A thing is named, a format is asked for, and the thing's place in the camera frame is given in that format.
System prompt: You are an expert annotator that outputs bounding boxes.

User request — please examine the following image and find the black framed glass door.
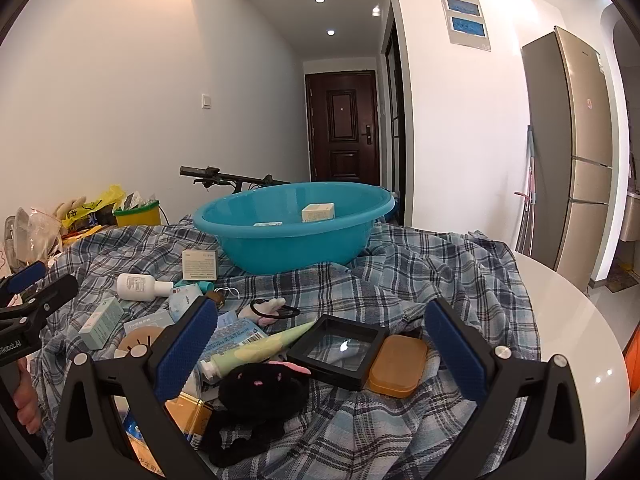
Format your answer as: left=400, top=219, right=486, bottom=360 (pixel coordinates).
left=382, top=15, right=407, bottom=226

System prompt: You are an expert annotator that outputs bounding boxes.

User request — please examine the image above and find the orange chair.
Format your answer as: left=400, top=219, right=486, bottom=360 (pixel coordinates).
left=622, top=325, right=640, bottom=396

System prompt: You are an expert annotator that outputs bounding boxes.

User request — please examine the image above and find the blue white carton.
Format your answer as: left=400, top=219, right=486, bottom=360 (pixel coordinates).
left=200, top=312, right=268, bottom=361

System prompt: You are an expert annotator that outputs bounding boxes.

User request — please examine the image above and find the dark brown door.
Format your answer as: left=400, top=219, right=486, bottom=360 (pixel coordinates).
left=305, top=71, right=381, bottom=184

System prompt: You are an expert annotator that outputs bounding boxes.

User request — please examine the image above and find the black hair tie with plush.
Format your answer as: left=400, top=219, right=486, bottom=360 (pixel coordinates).
left=237, top=297, right=301, bottom=326

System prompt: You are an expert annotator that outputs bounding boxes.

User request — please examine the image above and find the clear plastic bag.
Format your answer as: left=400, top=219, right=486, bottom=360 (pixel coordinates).
left=5, top=207, right=63, bottom=271

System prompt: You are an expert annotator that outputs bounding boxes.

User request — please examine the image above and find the green bucket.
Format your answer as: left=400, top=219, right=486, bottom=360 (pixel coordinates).
left=114, top=200, right=161, bottom=227

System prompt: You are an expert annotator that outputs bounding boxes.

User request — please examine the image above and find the beige plush toy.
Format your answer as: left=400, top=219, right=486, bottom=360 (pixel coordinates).
left=54, top=195, right=88, bottom=222

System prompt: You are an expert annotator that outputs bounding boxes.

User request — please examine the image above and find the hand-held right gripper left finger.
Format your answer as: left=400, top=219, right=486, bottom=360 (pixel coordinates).
left=52, top=296, right=219, bottom=480

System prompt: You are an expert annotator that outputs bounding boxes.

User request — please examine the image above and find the black square display frame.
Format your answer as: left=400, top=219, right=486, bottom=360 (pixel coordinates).
left=286, top=314, right=390, bottom=392

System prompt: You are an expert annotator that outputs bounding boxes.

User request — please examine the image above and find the black plush toy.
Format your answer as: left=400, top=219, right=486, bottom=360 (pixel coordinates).
left=202, top=360, right=312, bottom=468

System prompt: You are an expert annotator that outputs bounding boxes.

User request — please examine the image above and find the pale green tube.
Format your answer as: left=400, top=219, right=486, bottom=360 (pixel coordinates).
left=200, top=321, right=317, bottom=385

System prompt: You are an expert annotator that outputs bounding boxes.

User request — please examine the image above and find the gold box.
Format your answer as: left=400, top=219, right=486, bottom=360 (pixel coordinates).
left=165, top=392, right=216, bottom=448

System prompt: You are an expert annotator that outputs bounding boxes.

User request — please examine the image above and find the blue plaid cloth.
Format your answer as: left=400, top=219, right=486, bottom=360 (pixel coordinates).
left=30, top=215, right=543, bottom=480

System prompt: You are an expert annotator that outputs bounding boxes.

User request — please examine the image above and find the white lotion bottle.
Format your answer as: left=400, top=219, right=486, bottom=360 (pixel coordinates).
left=117, top=273, right=174, bottom=302

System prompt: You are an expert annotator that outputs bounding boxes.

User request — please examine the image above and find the orange plastic case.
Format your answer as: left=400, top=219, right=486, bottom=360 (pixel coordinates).
left=365, top=334, right=429, bottom=399

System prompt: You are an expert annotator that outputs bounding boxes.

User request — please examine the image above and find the gold refrigerator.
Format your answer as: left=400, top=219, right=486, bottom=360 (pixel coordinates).
left=521, top=26, right=618, bottom=292

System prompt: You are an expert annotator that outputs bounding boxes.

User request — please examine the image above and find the blue plastic basin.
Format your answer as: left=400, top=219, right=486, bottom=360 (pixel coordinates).
left=192, top=182, right=396, bottom=276

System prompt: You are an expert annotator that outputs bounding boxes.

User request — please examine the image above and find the patterned floor mat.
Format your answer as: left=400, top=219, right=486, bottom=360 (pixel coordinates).
left=607, top=257, right=639, bottom=291

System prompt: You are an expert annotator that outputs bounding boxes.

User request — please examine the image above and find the box with tan circle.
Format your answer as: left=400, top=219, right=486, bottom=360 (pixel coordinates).
left=116, top=315, right=173, bottom=358

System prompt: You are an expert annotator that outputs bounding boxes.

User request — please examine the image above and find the bicycle handlebar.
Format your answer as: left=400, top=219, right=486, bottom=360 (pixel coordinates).
left=180, top=165, right=291, bottom=196

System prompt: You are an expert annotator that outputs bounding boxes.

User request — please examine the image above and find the cream square box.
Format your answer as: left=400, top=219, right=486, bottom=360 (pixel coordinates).
left=301, top=202, right=336, bottom=223

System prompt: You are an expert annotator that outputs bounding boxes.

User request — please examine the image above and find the folded metal rack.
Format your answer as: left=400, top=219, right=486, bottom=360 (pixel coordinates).
left=515, top=125, right=538, bottom=256

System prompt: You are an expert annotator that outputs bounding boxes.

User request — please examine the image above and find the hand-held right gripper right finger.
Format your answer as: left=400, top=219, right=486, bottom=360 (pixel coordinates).
left=424, top=297, right=591, bottom=480

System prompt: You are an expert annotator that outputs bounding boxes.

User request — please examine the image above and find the white sink cabinet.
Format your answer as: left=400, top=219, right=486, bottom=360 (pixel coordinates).
left=617, top=195, right=640, bottom=247

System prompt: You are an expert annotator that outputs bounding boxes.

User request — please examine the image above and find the white round desktop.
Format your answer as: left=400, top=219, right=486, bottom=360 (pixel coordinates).
left=510, top=250, right=633, bottom=480

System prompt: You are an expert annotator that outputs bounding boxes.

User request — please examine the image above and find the pale green tall box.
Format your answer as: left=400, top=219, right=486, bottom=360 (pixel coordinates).
left=78, top=297, right=126, bottom=351

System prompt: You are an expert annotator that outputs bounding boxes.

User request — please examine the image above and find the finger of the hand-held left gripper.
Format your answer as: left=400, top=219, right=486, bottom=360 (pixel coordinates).
left=0, top=260, right=48, bottom=308
left=0, top=274, right=79, bottom=333

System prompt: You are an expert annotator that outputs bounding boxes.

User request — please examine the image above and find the blue white box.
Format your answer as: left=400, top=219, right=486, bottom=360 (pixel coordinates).
left=121, top=407, right=166, bottom=480

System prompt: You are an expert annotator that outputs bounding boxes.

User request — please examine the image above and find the yellow plastic bag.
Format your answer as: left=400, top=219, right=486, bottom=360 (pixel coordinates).
left=62, top=185, right=126, bottom=233

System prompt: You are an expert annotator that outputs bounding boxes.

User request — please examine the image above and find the white square box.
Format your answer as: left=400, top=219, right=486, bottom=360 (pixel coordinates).
left=181, top=249, right=219, bottom=282

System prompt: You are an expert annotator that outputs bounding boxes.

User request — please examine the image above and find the grey wall panel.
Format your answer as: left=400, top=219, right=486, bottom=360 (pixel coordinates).
left=438, top=0, right=492, bottom=52

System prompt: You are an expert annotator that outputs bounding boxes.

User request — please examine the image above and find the person's left hand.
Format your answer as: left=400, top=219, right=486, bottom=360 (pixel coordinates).
left=14, top=359, right=42, bottom=435

